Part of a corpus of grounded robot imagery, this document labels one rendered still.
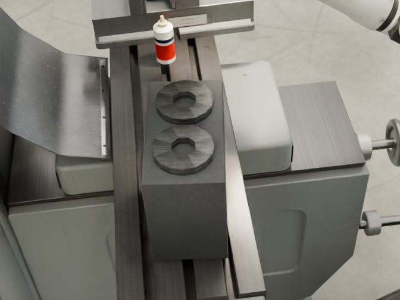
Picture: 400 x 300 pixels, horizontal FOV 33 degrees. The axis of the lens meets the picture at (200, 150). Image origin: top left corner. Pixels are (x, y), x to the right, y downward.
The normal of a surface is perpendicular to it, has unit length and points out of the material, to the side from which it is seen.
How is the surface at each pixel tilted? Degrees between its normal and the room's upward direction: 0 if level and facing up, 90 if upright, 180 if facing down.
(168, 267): 0
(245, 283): 0
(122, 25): 90
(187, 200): 90
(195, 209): 90
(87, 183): 90
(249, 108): 0
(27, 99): 44
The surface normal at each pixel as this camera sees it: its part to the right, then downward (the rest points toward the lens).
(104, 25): 0.14, 0.72
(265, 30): -0.05, -0.69
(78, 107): 0.23, -0.69
